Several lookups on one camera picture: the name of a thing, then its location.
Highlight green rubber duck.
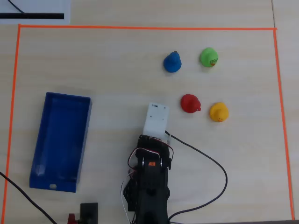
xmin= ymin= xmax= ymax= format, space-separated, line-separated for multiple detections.
xmin=199 ymin=47 xmax=219 ymax=68

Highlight orange tape strip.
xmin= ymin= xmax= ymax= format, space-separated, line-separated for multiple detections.
xmin=18 ymin=24 xmax=278 ymax=31
xmin=272 ymin=28 xmax=296 ymax=221
xmin=0 ymin=24 xmax=22 ymax=224

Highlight black clamp stand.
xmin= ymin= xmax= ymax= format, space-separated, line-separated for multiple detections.
xmin=80 ymin=202 xmax=99 ymax=224

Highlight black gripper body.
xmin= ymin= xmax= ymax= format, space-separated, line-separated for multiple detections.
xmin=138 ymin=134 xmax=171 ymax=151

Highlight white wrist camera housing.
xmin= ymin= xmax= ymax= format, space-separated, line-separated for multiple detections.
xmin=142 ymin=102 xmax=172 ymax=145

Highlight black camera cable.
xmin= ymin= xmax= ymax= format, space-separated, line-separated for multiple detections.
xmin=164 ymin=130 xmax=228 ymax=224

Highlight red white servo wires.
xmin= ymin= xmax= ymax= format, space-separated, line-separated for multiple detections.
xmin=121 ymin=137 xmax=175 ymax=224

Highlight red rubber duck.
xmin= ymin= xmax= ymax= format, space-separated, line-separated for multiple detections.
xmin=180 ymin=94 xmax=202 ymax=114

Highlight long black cable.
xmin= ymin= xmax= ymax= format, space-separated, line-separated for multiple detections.
xmin=0 ymin=171 xmax=58 ymax=224

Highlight yellow rubber duck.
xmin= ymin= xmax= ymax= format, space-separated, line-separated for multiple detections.
xmin=209 ymin=102 xmax=229 ymax=124

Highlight thin black cable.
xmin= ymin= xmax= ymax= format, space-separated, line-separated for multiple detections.
xmin=8 ymin=0 xmax=27 ymax=15

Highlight blue plastic box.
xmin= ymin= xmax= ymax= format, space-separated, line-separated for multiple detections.
xmin=29 ymin=91 xmax=92 ymax=193

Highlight blue rubber duck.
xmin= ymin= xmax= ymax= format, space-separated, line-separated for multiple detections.
xmin=163 ymin=50 xmax=182 ymax=73

